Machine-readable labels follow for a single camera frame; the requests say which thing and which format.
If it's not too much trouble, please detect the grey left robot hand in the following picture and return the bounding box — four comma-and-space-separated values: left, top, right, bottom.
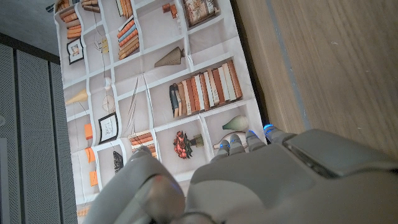
81, 123, 398, 224

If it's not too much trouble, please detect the printed bookshelf backdrop cloth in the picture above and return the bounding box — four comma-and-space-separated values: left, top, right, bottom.
54, 0, 269, 217

